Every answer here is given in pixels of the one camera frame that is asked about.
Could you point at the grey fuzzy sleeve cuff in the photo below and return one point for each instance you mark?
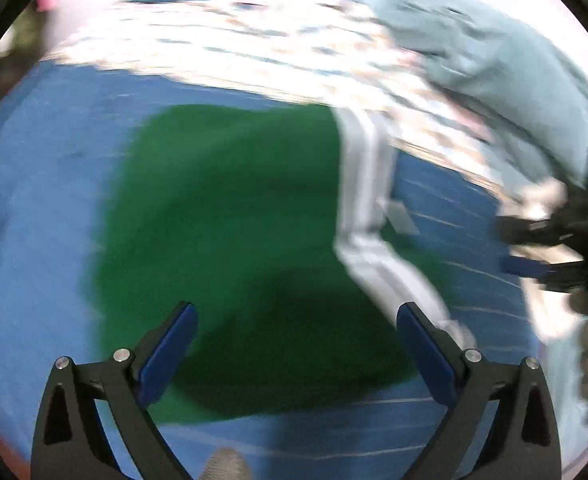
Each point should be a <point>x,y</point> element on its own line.
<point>226,464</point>

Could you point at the green white varsity jacket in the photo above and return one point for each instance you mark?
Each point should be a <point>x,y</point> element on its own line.
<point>281,229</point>

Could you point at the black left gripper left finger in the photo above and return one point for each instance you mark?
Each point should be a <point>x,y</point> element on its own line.
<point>70,441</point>

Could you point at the blue striped bed sheet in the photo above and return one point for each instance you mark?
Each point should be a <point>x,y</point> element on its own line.
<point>62,130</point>

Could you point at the light teal garment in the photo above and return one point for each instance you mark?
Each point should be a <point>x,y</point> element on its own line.
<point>532,98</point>

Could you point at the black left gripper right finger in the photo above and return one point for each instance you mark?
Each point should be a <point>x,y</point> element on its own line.
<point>523,441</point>

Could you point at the plaid checkered blanket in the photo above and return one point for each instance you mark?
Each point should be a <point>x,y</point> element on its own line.
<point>306,53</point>

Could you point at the stack of folded clothes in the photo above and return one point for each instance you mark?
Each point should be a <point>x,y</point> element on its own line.
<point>25,42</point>

